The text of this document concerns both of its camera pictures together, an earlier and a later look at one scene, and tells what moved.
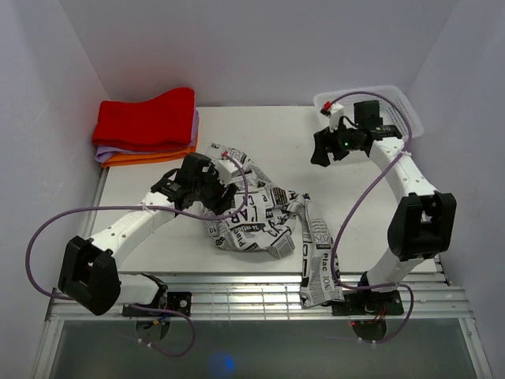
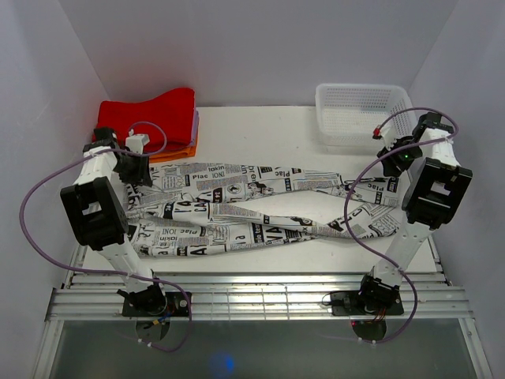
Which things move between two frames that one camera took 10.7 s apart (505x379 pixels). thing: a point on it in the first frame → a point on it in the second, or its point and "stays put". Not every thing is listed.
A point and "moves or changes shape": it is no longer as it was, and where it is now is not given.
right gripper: [325, 139] → [389, 163]
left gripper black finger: [226, 203] → [144, 169]
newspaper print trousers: [261, 217] moves or changes shape
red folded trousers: [166, 121] stays put
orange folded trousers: [135, 158] stays put
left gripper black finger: [213, 203] → [129, 173]
